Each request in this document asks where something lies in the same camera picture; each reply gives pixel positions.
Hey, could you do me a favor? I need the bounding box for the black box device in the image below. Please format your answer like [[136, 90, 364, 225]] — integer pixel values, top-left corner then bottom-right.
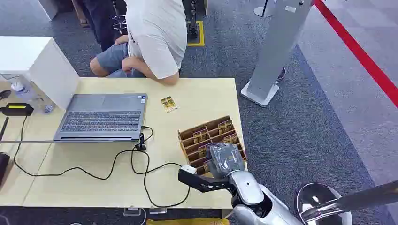
[[0, 152, 11, 187]]

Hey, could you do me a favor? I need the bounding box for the red barrier belt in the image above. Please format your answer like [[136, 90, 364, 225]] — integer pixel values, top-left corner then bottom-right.
[[312, 0, 398, 108]]

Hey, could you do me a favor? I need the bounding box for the grey stanchion base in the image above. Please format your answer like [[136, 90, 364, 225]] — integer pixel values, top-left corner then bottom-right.
[[253, 0, 276, 18]]

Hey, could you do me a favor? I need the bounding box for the grey laptop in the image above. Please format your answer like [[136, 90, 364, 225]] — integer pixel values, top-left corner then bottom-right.
[[53, 93, 149, 143]]

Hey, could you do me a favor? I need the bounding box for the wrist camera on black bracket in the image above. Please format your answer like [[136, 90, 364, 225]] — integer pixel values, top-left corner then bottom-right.
[[177, 165, 236, 194]]

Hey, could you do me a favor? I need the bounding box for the chrome stanchion with pole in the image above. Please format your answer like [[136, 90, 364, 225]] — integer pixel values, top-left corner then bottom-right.
[[296, 180, 398, 225]]

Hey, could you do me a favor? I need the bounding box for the black antenna rod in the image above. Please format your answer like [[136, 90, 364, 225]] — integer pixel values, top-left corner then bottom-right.
[[0, 116, 9, 142]]

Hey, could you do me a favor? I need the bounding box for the clear plastic bottle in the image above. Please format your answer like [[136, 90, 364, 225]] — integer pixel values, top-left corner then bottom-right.
[[8, 75, 33, 101], [33, 92, 57, 115]]

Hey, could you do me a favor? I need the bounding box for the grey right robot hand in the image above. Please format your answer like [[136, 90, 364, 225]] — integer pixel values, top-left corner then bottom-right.
[[206, 142, 245, 180]]

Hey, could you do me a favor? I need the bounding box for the black cable plug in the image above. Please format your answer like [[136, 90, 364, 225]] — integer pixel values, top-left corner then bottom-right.
[[135, 133, 147, 152]]

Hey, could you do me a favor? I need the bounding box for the person in dark clothes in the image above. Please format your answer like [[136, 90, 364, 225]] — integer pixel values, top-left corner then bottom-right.
[[72, 0, 128, 52]]

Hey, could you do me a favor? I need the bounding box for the grey stand column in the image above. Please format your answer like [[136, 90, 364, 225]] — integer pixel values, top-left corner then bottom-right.
[[240, 0, 313, 108]]

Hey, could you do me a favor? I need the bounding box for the yellow object under desk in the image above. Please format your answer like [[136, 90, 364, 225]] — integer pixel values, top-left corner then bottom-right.
[[146, 217, 230, 225]]

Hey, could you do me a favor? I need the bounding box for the black device with yellow label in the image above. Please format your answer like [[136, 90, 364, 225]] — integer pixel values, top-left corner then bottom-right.
[[0, 103, 34, 117]]

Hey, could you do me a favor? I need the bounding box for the white cabinet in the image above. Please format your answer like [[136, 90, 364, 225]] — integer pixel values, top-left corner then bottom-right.
[[0, 36, 81, 111]]

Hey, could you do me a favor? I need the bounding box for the black robot leg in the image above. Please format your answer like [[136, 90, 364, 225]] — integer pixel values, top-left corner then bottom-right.
[[183, 0, 199, 40]]

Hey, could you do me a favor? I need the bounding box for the black cable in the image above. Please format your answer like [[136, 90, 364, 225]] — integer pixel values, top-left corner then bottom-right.
[[13, 115, 191, 208]]

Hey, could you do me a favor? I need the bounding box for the wooden card box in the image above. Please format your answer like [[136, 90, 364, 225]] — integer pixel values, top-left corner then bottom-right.
[[177, 115, 248, 176]]

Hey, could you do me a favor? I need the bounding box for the person's hand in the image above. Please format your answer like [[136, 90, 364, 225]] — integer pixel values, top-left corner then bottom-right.
[[114, 34, 129, 46], [121, 57, 138, 74]]

